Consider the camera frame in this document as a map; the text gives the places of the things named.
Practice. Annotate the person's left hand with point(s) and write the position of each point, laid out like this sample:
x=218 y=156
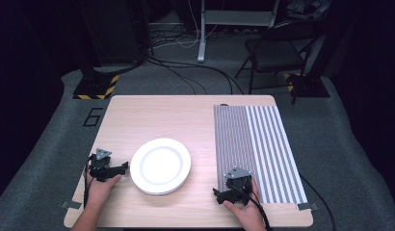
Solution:
x=99 y=192

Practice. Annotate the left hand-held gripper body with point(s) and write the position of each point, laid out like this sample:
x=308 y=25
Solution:
x=100 y=166

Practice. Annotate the black yellow striped base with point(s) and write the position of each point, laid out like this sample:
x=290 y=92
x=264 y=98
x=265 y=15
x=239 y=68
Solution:
x=309 y=86
x=96 y=86

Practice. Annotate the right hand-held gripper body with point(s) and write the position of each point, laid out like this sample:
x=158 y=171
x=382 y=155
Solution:
x=240 y=184

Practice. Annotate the dark cabinet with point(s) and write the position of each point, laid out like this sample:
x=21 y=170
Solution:
x=112 y=32

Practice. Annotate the grey striped placemat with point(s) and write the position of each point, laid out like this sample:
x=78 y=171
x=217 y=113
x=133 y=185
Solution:
x=259 y=144

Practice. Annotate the person's right hand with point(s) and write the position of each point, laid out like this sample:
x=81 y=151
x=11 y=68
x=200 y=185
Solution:
x=248 y=215

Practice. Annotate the black folding chair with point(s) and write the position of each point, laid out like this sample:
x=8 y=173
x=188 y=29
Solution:
x=272 y=54

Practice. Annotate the white metal stand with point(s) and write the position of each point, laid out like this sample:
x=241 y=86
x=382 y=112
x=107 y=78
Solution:
x=202 y=35

